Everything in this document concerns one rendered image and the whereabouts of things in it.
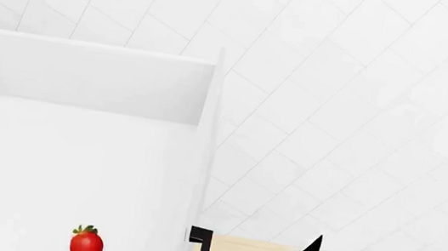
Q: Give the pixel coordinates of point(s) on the white drawer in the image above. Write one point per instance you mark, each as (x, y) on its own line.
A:
(75, 152)

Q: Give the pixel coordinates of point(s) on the red strawberry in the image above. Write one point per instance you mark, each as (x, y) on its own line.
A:
(86, 245)

